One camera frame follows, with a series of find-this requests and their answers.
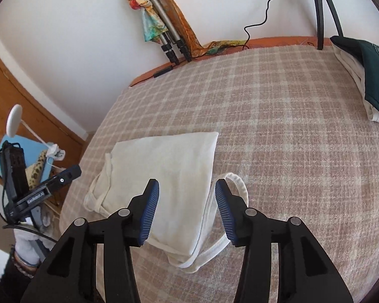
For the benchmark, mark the person's left hand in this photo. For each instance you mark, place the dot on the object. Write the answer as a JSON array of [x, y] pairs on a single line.
[[27, 243]]

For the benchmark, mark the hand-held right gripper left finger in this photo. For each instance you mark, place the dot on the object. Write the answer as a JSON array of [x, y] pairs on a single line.
[[148, 214]]

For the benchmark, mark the leopard print blanket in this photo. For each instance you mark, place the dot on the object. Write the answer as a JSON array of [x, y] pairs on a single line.
[[38, 170]]

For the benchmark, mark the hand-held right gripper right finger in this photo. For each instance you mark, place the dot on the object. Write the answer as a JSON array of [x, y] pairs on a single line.
[[224, 214]]

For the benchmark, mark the white camisole top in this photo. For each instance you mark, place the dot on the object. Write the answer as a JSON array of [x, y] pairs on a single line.
[[177, 170]]

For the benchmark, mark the dark green folded shirt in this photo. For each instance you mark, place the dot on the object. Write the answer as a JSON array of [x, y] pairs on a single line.
[[375, 69]]

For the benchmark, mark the blue chair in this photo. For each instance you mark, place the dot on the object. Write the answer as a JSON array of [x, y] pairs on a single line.
[[34, 151]]

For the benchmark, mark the beige plaid blanket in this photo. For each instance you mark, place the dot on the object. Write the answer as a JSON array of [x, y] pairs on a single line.
[[287, 148]]

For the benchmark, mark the colourful braided scarf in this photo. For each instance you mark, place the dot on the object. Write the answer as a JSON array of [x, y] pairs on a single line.
[[150, 22]]

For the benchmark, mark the white folded cloth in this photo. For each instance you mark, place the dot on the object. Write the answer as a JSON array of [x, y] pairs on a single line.
[[355, 69]]

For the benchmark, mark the person's left forearm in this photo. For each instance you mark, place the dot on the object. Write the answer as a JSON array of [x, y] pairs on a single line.
[[9, 277]]

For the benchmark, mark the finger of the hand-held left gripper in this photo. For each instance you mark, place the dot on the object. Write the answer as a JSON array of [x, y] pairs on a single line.
[[64, 178]]

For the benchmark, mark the orange scarf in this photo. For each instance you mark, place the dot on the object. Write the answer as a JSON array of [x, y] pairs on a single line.
[[177, 15]]

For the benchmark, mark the white clamp desk lamp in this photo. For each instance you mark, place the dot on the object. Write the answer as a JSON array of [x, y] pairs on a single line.
[[13, 120]]

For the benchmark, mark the wooden door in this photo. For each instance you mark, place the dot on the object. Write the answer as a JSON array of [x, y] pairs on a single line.
[[19, 94]]

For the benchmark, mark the silver folded tripod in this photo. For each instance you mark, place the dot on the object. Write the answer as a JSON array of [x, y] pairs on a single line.
[[159, 12]]

